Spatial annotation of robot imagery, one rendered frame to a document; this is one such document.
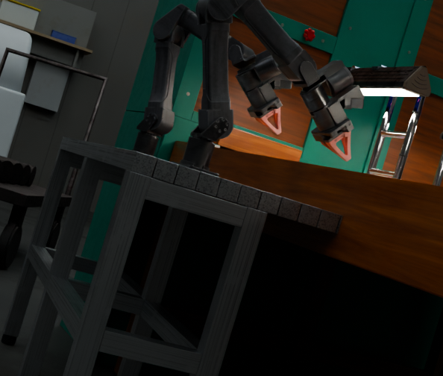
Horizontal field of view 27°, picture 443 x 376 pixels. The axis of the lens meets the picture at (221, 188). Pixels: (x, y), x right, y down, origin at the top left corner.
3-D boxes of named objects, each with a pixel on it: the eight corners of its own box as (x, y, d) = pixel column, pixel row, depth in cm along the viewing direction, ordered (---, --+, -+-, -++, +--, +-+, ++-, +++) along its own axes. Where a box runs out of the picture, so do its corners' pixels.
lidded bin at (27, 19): (31, 33, 1085) (38, 13, 1085) (34, 30, 1050) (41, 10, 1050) (-6, 21, 1072) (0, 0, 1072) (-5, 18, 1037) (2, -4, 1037)
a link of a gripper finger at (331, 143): (349, 151, 233) (332, 119, 231) (363, 153, 227) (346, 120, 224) (328, 165, 232) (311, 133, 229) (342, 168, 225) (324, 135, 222)
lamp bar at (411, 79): (405, 87, 241) (413, 60, 241) (298, 86, 298) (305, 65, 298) (429, 97, 244) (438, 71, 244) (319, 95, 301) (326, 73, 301)
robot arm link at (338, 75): (342, 84, 230) (320, 42, 227) (359, 84, 222) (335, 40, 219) (306, 109, 228) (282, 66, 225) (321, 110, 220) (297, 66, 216)
